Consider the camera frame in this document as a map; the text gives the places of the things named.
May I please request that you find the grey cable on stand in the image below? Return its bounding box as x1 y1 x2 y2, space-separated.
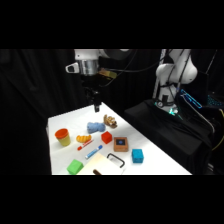
179 99 215 135

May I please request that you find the black draped robot stand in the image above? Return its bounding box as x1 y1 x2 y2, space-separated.
124 99 215 176

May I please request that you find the wooden block with blue mark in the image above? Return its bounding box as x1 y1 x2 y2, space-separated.
113 136 130 153

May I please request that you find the yellowish wrist camera box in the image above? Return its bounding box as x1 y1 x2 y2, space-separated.
97 67 118 80

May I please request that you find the brown plush toy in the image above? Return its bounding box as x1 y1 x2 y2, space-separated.
102 113 119 130

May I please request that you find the red marker pen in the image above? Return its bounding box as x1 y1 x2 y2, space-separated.
77 138 95 152

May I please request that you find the black handle on cream box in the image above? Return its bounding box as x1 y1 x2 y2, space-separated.
106 152 126 169

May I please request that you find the green cube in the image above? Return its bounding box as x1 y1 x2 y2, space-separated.
66 158 85 176

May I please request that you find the blue marker pen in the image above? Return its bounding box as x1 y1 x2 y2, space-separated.
84 144 104 161

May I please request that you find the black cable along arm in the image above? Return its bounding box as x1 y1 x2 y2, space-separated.
99 49 169 88

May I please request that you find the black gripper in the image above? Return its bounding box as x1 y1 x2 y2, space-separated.
80 73 102 113

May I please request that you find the teal lit keyboard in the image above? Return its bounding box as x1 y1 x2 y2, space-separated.
206 93 224 108

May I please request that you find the blue glowing device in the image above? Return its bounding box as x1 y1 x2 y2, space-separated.
179 88 203 110

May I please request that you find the yellow cable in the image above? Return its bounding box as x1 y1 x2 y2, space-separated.
211 107 224 152

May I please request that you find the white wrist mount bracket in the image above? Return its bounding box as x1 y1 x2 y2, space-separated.
65 62 82 75

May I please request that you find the orange toy croissant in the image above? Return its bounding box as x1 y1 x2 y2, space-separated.
75 133 93 144

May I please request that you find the yellow cup with orange rim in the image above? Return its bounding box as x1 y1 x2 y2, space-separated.
54 128 72 148

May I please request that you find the red cube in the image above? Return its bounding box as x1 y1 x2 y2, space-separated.
100 130 114 145

